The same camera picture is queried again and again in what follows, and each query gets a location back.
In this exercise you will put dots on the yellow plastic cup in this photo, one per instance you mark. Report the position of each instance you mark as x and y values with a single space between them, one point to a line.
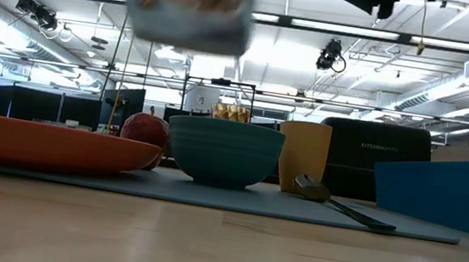
302 154

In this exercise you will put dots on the black office partition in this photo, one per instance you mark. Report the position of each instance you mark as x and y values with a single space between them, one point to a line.
27 102

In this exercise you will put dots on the light blue cinnamon cereal box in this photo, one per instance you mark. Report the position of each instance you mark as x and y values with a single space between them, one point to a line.
188 5

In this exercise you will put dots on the black metal frame stand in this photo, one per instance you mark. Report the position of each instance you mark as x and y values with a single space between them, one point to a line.
183 94

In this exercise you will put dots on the orange plate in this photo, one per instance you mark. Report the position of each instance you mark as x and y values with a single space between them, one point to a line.
40 140

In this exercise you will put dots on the black ceiling camera cluster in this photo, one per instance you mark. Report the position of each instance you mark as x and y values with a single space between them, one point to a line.
37 12

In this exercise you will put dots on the amber faceted drinking glass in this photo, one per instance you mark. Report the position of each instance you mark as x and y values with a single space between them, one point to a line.
230 112

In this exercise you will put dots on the blue-grey placemat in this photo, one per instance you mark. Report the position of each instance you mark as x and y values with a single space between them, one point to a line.
275 203

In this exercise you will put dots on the red apple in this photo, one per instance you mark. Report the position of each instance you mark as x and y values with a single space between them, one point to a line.
147 130

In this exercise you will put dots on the teal ribbed bowl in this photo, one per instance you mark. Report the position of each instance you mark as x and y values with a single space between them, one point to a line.
224 148

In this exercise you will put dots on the white tank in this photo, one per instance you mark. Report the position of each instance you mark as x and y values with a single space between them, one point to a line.
201 99

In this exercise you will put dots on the black computer monitor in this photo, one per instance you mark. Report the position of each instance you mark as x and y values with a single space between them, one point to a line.
132 103

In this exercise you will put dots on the black kitchen appliance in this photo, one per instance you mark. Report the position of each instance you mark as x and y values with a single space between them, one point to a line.
373 159

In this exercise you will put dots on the blue plastic bin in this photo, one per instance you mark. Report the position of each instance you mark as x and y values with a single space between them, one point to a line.
451 193

